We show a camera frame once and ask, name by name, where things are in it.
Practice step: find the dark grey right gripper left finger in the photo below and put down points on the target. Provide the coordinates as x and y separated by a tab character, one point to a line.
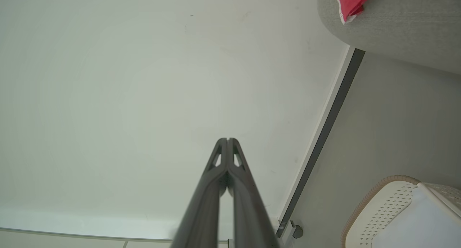
205	204

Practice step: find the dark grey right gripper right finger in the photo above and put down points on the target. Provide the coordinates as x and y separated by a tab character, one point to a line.
248	208

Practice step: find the red white-striped clothing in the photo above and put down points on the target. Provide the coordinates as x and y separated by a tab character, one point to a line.
351	1

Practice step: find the white perforated laundry basket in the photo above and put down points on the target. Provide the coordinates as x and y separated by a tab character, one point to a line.
385	204

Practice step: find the white and black baseboard strip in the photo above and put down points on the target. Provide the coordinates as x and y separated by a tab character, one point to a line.
327	132

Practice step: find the grey fabric sofa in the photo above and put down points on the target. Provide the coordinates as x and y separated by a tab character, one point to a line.
407	28

